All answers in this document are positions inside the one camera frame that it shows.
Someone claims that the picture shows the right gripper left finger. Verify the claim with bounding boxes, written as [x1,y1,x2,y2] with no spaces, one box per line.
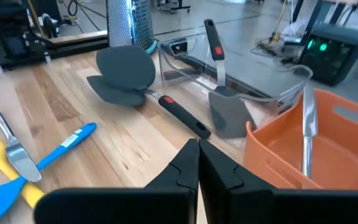
[34,138,200,224]

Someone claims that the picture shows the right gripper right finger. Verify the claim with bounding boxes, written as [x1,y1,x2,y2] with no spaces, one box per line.
[198,138,358,224]

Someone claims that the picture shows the blue silicone spatula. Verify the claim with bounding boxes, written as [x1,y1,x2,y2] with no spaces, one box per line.
[0,121,98,224]

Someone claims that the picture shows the silver butter knife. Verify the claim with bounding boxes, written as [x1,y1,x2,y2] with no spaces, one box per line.
[301,85,319,180]
[0,109,43,183]

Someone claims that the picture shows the dark grey round double turner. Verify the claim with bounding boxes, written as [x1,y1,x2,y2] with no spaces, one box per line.
[86,44,212,141]

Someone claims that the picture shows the orange plastic bin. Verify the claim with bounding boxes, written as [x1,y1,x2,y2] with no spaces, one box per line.
[243,88,358,191]

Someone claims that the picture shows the clear plastic bin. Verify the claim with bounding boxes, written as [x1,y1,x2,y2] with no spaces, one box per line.
[157,32,314,147]

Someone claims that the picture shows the black computer box green lights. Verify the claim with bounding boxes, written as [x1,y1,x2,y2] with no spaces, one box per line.
[296,22,358,87]

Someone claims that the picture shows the steel box grater teal trim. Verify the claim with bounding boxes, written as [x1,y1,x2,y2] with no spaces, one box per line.
[105,0,158,55]

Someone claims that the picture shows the black wheeled cart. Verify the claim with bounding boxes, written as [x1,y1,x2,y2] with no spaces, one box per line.
[156,0,192,15]

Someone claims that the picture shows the black aluminium table frame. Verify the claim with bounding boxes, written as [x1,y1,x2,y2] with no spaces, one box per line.
[45,29,110,60]

